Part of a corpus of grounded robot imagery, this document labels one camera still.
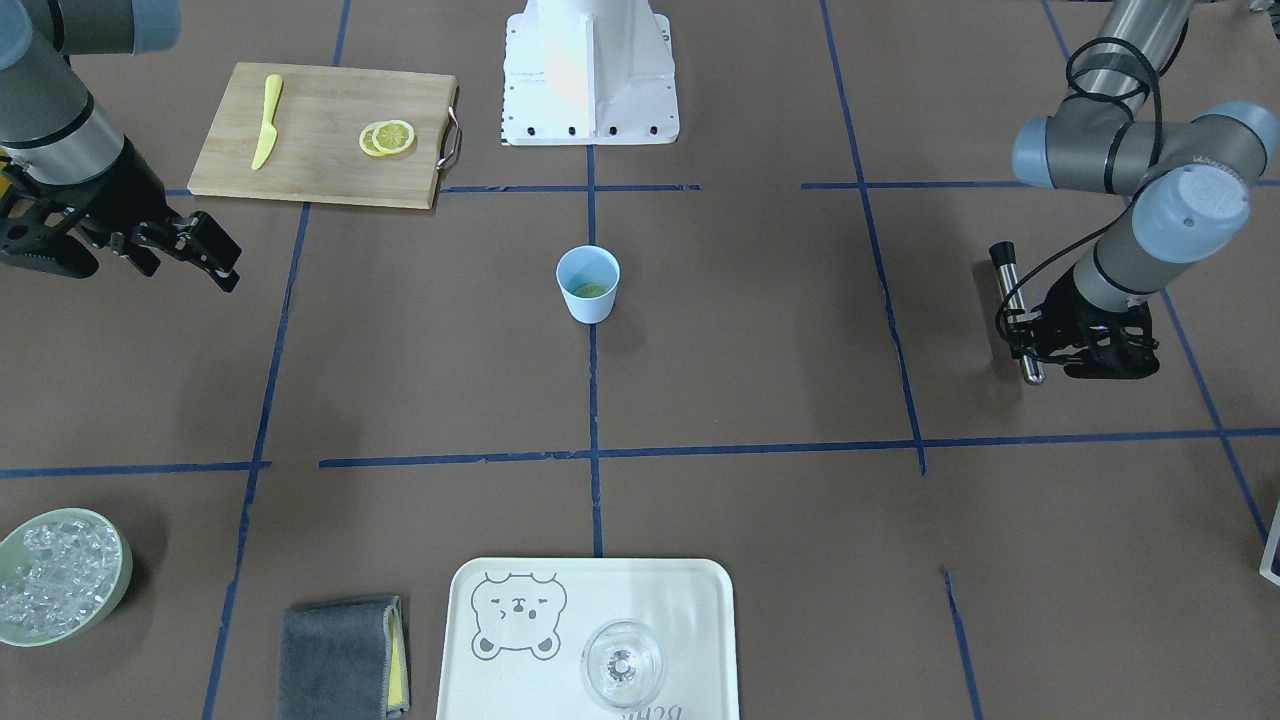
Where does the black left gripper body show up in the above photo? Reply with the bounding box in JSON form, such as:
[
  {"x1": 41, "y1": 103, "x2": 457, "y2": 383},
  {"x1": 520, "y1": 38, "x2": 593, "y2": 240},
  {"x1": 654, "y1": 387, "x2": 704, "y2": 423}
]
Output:
[{"x1": 1012, "y1": 272, "x2": 1161, "y2": 380}]

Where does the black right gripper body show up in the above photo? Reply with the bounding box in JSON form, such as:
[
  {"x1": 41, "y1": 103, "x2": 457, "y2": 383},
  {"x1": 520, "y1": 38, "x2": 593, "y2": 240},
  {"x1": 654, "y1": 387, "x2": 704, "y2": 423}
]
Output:
[{"x1": 1, "y1": 141, "x2": 191, "y2": 279}]

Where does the steel muddler with black cap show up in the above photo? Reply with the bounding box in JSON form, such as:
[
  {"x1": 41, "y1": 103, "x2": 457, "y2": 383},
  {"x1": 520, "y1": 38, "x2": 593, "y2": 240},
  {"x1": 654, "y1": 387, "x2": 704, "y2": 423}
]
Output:
[{"x1": 988, "y1": 241, "x2": 1044, "y2": 387}]

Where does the light blue cup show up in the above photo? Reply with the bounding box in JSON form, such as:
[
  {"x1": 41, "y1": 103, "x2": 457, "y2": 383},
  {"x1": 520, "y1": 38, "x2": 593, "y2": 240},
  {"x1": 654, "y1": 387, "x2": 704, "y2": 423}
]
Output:
[{"x1": 556, "y1": 245, "x2": 621, "y2": 325}]

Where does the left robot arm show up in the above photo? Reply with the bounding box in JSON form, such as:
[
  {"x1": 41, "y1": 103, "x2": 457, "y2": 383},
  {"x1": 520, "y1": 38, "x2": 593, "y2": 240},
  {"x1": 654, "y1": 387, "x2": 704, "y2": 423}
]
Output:
[{"x1": 989, "y1": 1, "x2": 1277, "y2": 386}]

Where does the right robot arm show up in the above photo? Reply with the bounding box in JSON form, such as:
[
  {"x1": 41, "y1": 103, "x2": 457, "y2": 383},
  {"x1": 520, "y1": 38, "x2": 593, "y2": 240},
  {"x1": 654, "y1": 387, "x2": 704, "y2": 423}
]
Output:
[{"x1": 1, "y1": 1, "x2": 241, "y2": 292}]

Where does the yellow plastic knife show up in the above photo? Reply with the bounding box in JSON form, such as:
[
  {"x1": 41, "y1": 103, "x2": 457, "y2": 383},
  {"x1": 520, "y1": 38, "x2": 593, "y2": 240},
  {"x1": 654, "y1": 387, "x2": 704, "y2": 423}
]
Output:
[{"x1": 250, "y1": 73, "x2": 284, "y2": 170}]

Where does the wooden cutting board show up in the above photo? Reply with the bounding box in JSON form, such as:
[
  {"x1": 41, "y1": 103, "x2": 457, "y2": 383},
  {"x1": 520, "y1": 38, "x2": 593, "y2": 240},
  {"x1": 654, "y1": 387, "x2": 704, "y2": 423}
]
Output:
[{"x1": 188, "y1": 61, "x2": 461, "y2": 210}]

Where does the green bowl with ice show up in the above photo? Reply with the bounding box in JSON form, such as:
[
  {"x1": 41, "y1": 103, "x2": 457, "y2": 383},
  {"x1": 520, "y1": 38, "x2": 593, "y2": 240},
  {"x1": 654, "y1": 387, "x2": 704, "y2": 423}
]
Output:
[{"x1": 1, "y1": 509, "x2": 134, "y2": 648}]

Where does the grey folded cloth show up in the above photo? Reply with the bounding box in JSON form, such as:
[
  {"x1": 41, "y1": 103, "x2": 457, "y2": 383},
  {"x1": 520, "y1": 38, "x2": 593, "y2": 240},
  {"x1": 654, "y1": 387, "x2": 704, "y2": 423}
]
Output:
[{"x1": 276, "y1": 594, "x2": 411, "y2": 719}]

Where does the cream bear tray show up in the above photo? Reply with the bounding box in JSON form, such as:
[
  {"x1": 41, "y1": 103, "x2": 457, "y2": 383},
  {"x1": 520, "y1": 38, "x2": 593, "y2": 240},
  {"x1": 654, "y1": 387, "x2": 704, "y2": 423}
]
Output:
[{"x1": 436, "y1": 557, "x2": 741, "y2": 719}]

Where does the wine glass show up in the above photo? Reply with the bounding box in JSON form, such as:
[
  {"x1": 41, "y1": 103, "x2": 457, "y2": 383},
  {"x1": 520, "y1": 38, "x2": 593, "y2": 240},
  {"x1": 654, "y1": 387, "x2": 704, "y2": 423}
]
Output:
[{"x1": 580, "y1": 619, "x2": 668, "y2": 710}]

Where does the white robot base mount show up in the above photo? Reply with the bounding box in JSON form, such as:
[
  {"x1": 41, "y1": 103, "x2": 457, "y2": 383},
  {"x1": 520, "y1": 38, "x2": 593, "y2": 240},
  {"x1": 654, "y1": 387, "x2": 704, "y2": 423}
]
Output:
[{"x1": 500, "y1": 1, "x2": 681, "y2": 147}]

